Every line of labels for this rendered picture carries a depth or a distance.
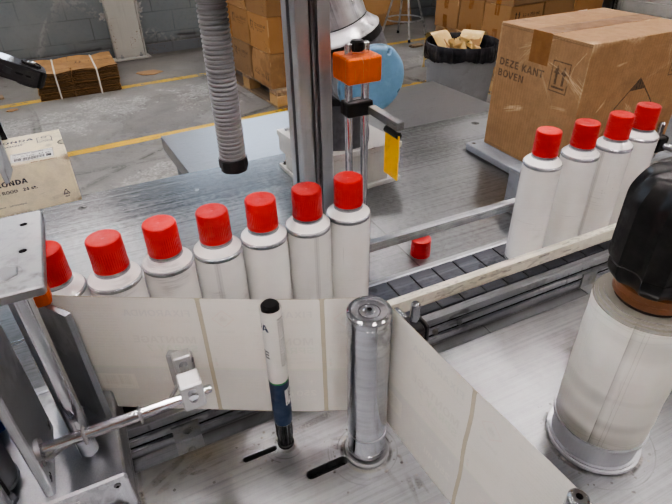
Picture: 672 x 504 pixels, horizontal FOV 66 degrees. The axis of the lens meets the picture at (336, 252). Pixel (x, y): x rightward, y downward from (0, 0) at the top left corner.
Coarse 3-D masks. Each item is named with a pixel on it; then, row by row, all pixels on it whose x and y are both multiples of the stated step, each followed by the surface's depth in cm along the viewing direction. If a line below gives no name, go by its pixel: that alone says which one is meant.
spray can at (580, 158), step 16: (576, 128) 71; (592, 128) 70; (576, 144) 72; (592, 144) 71; (576, 160) 72; (592, 160) 71; (560, 176) 74; (576, 176) 73; (592, 176) 73; (560, 192) 75; (576, 192) 74; (560, 208) 76; (576, 208) 75; (560, 224) 77; (576, 224) 77; (544, 240) 81; (560, 240) 79
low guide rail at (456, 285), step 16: (576, 240) 77; (592, 240) 79; (528, 256) 74; (544, 256) 75; (560, 256) 77; (480, 272) 71; (496, 272) 72; (512, 272) 74; (432, 288) 69; (448, 288) 69; (464, 288) 71; (400, 304) 67
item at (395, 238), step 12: (660, 156) 90; (492, 204) 77; (504, 204) 77; (456, 216) 75; (468, 216) 75; (480, 216) 76; (408, 228) 72; (420, 228) 72; (432, 228) 73; (444, 228) 74; (372, 240) 70; (384, 240) 70; (396, 240) 71; (408, 240) 72
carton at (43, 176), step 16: (16, 144) 82; (32, 144) 82; (48, 144) 81; (16, 160) 77; (32, 160) 77; (48, 160) 77; (64, 160) 78; (0, 176) 75; (16, 176) 76; (32, 176) 77; (48, 176) 78; (64, 176) 79; (0, 192) 76; (16, 192) 77; (32, 192) 78; (48, 192) 79; (64, 192) 80; (0, 208) 77; (16, 208) 78; (32, 208) 79
